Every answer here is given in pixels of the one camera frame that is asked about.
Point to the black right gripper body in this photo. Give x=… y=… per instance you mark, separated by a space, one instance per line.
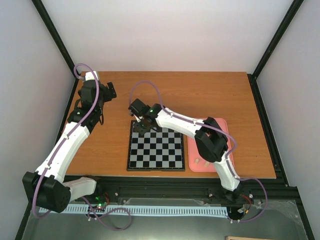
x=144 y=129

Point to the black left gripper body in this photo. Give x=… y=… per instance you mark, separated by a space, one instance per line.
x=109 y=96

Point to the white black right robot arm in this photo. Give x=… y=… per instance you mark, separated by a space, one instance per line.
x=211 y=141

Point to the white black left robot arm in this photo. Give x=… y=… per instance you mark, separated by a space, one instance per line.
x=46 y=187

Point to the small circuit board with led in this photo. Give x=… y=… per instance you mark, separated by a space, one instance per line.
x=101 y=205

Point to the black grey chessboard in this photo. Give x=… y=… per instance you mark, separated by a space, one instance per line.
x=159 y=149

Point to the pink plastic tray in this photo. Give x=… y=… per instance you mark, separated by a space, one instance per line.
x=194 y=154

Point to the black aluminium frame rail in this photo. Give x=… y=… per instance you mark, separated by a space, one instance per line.
x=208 y=190

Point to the light blue slotted cable duct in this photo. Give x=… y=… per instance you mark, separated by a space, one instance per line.
x=152 y=211

